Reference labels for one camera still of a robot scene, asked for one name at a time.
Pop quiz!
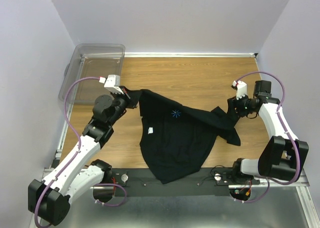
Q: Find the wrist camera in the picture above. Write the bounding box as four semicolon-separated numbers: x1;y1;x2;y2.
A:
231;80;248;100
99;74;123;94

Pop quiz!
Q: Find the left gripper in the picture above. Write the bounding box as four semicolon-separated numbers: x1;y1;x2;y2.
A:
108;85;143;127

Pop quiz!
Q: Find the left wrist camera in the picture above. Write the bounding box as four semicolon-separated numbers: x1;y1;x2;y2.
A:
99;74;123;94

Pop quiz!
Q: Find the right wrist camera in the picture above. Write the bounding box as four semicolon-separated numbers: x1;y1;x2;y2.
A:
231;80;248;100

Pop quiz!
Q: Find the clear plastic bin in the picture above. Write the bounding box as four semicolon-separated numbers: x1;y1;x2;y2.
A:
58;43;126;105

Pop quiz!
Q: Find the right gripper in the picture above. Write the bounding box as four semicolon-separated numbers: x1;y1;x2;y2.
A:
225;91;256;120

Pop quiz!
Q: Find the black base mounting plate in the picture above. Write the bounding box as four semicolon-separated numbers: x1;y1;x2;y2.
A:
112;167;260;197

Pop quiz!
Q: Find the black t-shirt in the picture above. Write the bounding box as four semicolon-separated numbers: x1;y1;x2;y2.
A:
128;89;241;184

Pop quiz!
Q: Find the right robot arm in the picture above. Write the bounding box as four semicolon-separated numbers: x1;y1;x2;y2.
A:
227;80;309;185

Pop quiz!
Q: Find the aluminium front frame rail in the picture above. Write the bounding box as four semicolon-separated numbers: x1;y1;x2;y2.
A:
28;164;320;228

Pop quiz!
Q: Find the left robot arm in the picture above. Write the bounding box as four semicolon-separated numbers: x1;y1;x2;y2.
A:
27;88;135;227

